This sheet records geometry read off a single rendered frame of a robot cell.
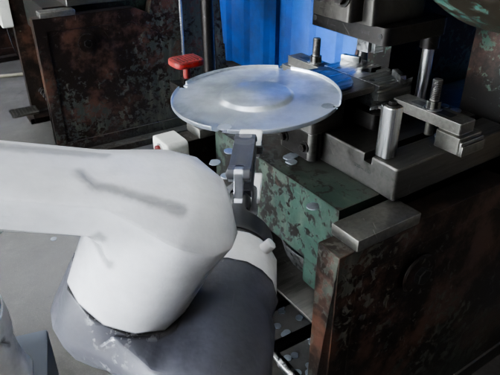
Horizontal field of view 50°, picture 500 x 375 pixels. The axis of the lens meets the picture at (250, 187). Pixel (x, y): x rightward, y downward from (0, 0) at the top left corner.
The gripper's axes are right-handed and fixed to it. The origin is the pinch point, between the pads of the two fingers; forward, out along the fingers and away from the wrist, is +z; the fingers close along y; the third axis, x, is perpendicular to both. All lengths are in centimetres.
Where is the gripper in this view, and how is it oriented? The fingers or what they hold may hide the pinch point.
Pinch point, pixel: (249, 164)
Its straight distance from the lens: 70.2
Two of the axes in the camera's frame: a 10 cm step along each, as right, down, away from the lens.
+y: -0.1, -8.6, -5.1
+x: -10.0, -0.3, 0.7
